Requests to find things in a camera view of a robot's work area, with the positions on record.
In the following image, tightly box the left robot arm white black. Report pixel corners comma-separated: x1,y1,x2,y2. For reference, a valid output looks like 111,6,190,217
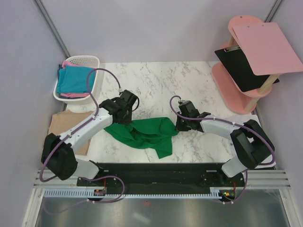
39,90,140,186

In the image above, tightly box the aluminium frame rail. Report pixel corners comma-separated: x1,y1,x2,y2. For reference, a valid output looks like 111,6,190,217
33,170,78,189

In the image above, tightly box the dark blue folded t shirt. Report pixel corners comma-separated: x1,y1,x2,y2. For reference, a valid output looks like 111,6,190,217
57,64,62,78

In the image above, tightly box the pink clipboard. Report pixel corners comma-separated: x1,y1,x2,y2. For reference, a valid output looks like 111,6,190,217
233,22,303,76

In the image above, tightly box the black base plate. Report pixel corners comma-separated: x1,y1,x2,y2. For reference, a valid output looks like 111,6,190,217
77,163,244,193

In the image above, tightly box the pink wooden side shelf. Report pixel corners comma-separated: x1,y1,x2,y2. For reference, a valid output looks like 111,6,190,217
212,15,272,114

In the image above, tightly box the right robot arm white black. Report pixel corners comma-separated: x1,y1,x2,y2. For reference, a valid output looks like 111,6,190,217
176,100,275,186

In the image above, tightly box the black clipboard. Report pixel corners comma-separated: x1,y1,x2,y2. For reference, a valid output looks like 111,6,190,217
214,45,269,92

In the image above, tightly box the teal folded t shirt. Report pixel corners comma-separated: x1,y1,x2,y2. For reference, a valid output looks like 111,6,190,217
56,65,93,94

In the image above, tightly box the white paper sheet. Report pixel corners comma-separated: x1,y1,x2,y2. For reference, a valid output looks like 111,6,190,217
227,114,276,169

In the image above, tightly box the beige folded t shirt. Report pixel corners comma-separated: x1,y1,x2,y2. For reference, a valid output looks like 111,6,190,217
47,110,95,156

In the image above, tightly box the white slotted cable duct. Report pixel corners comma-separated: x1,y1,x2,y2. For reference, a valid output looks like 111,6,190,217
43,187,232,199

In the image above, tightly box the pink folded t shirt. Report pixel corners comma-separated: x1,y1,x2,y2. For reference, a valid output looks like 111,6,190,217
58,61,89,99

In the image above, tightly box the green t shirt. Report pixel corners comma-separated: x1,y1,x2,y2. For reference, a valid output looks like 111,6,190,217
104,117,178,159

